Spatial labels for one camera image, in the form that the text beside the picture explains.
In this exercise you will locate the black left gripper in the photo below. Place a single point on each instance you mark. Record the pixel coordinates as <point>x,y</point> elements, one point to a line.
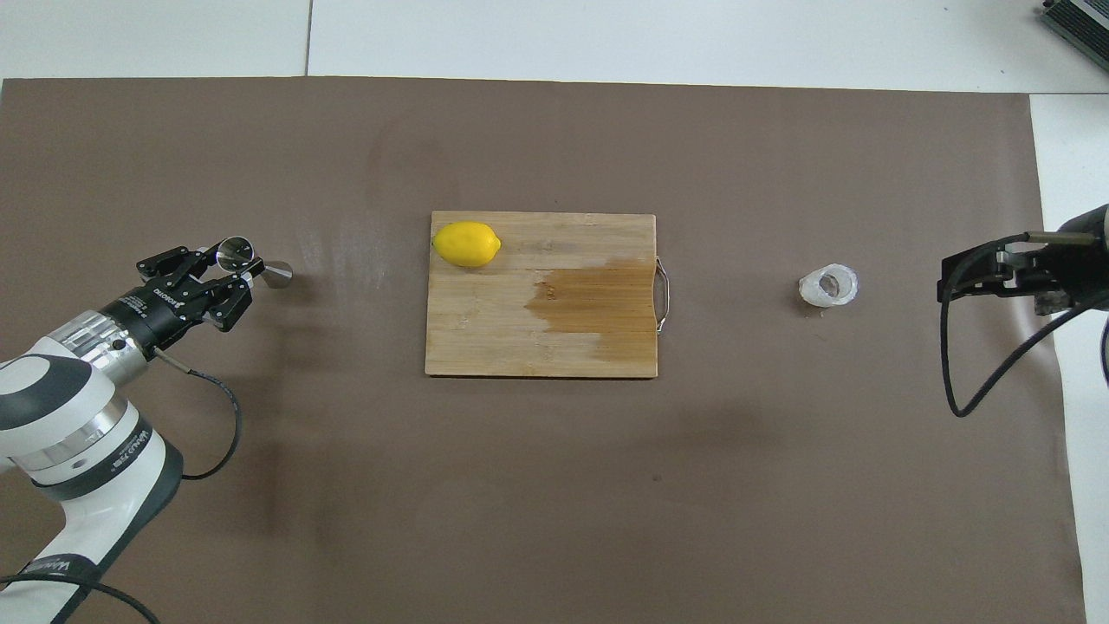
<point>160,312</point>

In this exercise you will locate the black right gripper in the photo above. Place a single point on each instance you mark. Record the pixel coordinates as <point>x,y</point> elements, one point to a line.
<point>1090,260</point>

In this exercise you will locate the steel jigger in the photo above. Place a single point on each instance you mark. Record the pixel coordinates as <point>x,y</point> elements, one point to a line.
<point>236,254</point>

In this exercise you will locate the yellow lemon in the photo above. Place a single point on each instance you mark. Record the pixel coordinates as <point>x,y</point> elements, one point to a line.
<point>467,244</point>

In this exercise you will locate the grey ribbed metal device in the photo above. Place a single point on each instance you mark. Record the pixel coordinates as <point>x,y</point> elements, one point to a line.
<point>1083,26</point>

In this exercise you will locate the wooden cutting board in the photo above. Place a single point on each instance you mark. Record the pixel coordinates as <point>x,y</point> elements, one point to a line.
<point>485,338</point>

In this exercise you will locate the brown paper table mat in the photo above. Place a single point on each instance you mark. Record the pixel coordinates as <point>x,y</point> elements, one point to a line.
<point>554,485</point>

